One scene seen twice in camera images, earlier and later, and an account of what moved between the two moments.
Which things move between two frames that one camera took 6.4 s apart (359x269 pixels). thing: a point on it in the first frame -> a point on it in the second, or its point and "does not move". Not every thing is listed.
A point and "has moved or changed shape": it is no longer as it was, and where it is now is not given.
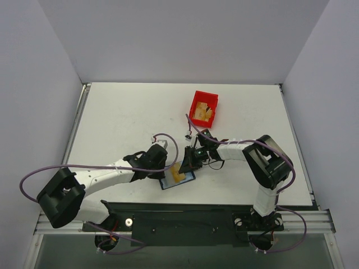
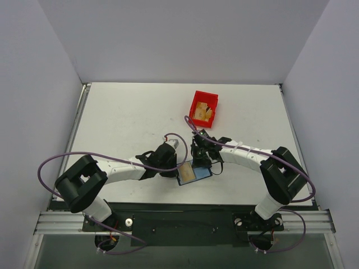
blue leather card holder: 169,181 -> 199,173
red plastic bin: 202,109 does not move
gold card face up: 175,168 has moved or changed shape
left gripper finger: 157,175 -> 169,174
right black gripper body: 190,159 does not move
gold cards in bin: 202,111 does not move
